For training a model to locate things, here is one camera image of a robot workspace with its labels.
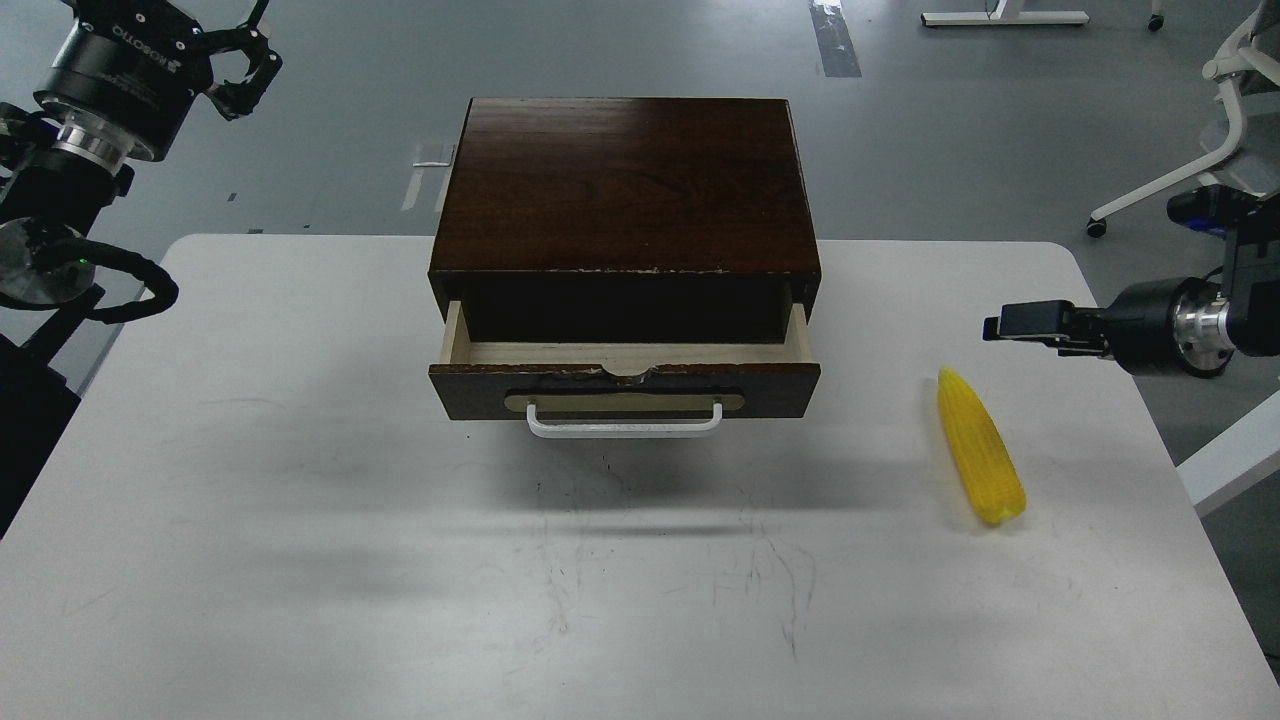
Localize white desk leg base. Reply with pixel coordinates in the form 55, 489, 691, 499
920, 1, 1091, 28

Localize grey floor tape strip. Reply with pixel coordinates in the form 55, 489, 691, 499
806, 1, 861, 79

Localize white floor tape marks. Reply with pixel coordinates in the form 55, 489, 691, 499
399, 141, 457, 213

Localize dark wooden drawer cabinet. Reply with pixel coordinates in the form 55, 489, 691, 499
428, 97, 820, 343

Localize wooden drawer with white handle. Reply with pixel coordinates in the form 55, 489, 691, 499
429, 301, 822, 438

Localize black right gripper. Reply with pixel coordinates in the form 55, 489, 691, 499
982, 277, 1236, 379

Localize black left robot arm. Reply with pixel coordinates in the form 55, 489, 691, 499
1, 1, 283, 528

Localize yellow corn cob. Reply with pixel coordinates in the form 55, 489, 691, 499
937, 366, 1027, 527

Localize white office chair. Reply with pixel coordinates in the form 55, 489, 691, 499
1087, 10, 1280, 240

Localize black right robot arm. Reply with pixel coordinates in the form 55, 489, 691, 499
983, 184, 1279, 379

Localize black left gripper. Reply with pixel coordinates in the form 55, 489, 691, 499
33, 0, 284, 163

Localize white side table edge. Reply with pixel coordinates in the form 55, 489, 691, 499
1178, 393, 1279, 518

